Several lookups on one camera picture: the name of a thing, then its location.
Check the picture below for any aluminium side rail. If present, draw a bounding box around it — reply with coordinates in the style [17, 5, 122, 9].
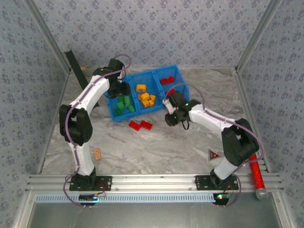
[234, 68, 271, 175]
[37, 70, 72, 175]

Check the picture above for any aluminium frame post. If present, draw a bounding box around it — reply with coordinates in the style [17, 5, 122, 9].
[23, 0, 72, 73]
[235, 0, 285, 73]

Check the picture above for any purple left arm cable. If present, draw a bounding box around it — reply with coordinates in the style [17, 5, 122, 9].
[63, 54, 133, 207]

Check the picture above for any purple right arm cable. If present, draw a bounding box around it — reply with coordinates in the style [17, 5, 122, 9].
[165, 83, 266, 207]

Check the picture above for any black channel bar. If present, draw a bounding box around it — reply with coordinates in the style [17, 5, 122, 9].
[64, 50, 100, 109]

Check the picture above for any red glitter baton clear end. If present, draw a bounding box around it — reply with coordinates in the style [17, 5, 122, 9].
[248, 153, 269, 200]

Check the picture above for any red triangle warning sticker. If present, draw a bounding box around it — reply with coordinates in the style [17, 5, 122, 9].
[209, 149, 220, 162]

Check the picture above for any white slotted cable duct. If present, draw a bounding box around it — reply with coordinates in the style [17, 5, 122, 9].
[35, 192, 217, 203]

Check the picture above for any small circuit board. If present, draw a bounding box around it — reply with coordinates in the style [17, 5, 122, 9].
[213, 193, 230, 205]
[79, 194, 99, 201]

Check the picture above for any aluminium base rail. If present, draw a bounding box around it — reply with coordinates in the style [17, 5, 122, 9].
[26, 174, 285, 192]

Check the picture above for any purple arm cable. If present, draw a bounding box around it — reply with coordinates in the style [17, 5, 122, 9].
[63, 54, 133, 207]
[165, 83, 266, 207]

